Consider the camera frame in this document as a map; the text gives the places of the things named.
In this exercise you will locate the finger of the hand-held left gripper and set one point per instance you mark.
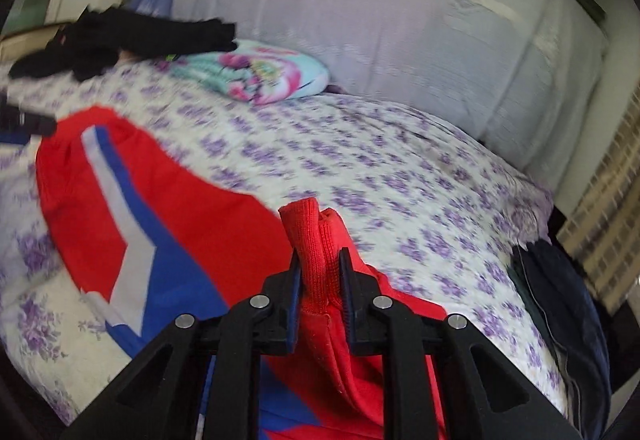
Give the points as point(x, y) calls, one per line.
point(35, 122)

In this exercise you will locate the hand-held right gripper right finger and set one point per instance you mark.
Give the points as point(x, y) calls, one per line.
point(347, 300)

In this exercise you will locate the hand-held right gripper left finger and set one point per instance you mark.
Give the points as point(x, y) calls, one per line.
point(294, 305)

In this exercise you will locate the red pants with striped sides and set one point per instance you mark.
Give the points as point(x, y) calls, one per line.
point(175, 180)

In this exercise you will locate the black garment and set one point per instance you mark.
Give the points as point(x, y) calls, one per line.
point(125, 37)

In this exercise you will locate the purple floral bedsheet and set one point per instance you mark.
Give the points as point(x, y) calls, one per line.
point(375, 160)

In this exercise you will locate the dark navy garment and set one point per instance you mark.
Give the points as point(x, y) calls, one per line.
point(570, 320)

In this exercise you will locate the folded teal pink printed cloth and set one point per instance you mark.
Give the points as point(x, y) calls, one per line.
point(265, 75)

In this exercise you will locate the beige curtain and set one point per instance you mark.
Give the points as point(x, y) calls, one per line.
point(605, 220)

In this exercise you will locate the lilac cushion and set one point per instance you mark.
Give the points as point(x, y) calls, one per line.
point(375, 20)

